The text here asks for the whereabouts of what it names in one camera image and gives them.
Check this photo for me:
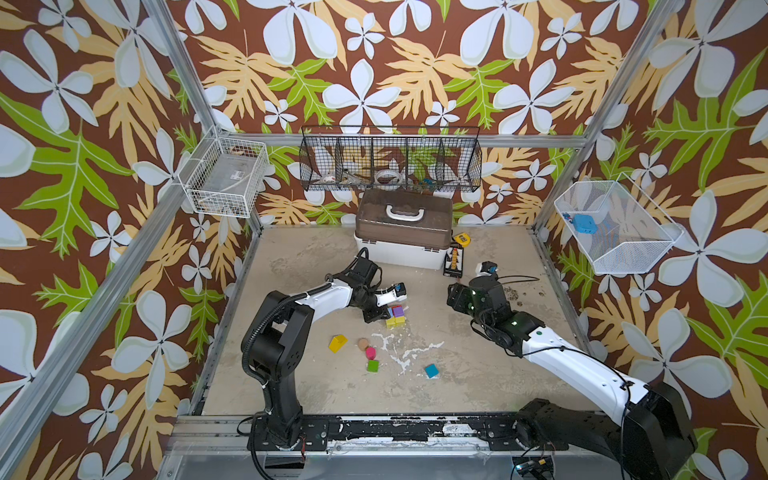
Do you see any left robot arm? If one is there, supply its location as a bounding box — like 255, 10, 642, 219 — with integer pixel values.
241, 248, 407, 447

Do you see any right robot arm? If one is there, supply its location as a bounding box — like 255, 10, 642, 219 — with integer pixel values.
446, 262, 698, 479

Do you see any yellow wedge block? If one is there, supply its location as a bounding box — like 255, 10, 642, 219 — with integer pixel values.
328, 334, 348, 353

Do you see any teal cube block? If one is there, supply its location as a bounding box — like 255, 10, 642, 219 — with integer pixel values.
425, 364, 439, 378

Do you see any black battery holder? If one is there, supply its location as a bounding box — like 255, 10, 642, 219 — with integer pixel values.
443, 244, 464, 279

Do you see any brown lid storage box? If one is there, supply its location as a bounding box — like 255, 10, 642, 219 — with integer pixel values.
354, 189, 453, 270

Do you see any blue object in basket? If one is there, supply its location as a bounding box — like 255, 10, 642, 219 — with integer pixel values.
570, 214, 598, 235

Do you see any white mesh basket right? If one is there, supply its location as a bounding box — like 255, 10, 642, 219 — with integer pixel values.
554, 179, 683, 276

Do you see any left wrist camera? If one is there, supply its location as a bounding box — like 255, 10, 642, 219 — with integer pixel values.
375, 282, 407, 306

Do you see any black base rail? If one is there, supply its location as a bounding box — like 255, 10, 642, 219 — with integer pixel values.
239, 412, 568, 452

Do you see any black wire basket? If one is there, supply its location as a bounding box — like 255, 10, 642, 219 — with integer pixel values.
297, 125, 483, 194

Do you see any white wire basket left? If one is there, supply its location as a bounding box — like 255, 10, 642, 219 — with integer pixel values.
179, 136, 270, 218

